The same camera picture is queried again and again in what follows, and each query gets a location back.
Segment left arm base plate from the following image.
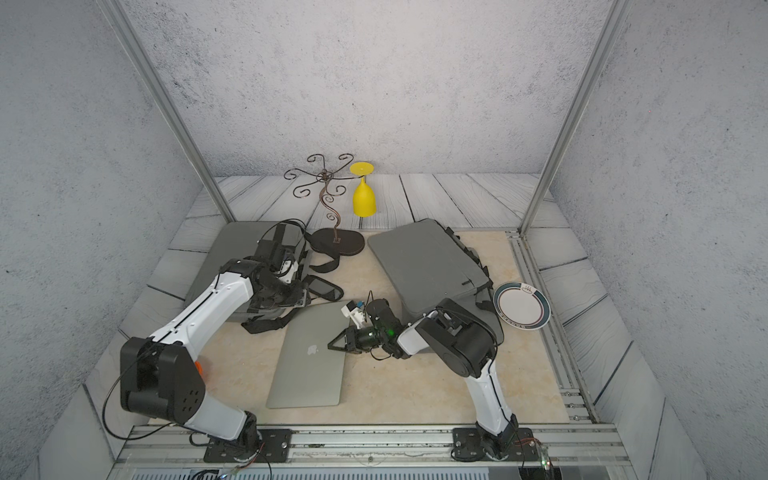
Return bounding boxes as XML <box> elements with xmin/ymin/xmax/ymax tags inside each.
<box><xmin>203</xmin><ymin>428</ymin><xmax>293</xmax><ymax>464</ymax></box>

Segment front aluminium rail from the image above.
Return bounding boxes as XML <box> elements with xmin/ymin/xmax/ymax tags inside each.
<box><xmin>108</xmin><ymin>424</ymin><xmax>636</xmax><ymax>479</ymax></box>

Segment left aluminium frame post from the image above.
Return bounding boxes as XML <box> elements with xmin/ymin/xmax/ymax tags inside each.
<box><xmin>97</xmin><ymin>0</ymin><xmax>236</xmax><ymax>223</ymax></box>

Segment aluminium frame post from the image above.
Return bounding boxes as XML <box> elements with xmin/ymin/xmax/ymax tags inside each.
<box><xmin>518</xmin><ymin>0</ymin><xmax>632</xmax><ymax>237</ymax></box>
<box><xmin>97</xmin><ymin>0</ymin><xmax>236</xmax><ymax>223</ymax></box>

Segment grey zippered laptop bag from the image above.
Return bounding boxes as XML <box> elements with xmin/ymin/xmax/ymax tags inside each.
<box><xmin>184</xmin><ymin>219</ymin><xmax>308</xmax><ymax>323</ymax></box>

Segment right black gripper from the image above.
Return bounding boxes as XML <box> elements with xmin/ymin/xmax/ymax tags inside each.
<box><xmin>326</xmin><ymin>326</ymin><xmax>388</xmax><ymax>356</ymax></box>

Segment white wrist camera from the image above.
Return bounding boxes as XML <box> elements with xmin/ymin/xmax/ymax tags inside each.
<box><xmin>341</xmin><ymin>300</ymin><xmax>370</xmax><ymax>329</ymax></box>

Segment yellow plastic goblet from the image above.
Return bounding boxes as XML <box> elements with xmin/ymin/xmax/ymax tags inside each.
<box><xmin>350</xmin><ymin>162</ymin><xmax>377</xmax><ymax>218</ymax></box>

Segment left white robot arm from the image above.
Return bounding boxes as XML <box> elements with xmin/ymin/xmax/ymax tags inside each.
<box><xmin>116</xmin><ymin>240</ymin><xmax>307</xmax><ymax>451</ymax></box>

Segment white plate green red rim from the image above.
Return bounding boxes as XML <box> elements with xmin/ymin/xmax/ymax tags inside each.
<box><xmin>493</xmin><ymin>282</ymin><xmax>552</xmax><ymax>331</ymax></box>

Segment right aluminium frame post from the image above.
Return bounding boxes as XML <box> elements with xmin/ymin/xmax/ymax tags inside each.
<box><xmin>518</xmin><ymin>0</ymin><xmax>632</xmax><ymax>237</ymax></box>

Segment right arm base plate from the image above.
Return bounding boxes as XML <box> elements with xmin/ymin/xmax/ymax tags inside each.
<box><xmin>450</xmin><ymin>426</ymin><xmax>539</xmax><ymax>463</ymax></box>

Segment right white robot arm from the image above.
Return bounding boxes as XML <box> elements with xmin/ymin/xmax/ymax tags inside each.
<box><xmin>327</xmin><ymin>298</ymin><xmax>519</xmax><ymax>456</ymax></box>

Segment silver apple laptop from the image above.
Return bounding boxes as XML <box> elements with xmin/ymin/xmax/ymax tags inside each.
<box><xmin>266</xmin><ymin>303</ymin><xmax>350</xmax><ymax>409</ymax></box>

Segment copper wire jewelry stand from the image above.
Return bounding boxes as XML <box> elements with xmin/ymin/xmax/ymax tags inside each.
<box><xmin>283</xmin><ymin>153</ymin><xmax>365</xmax><ymax>256</ymax></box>

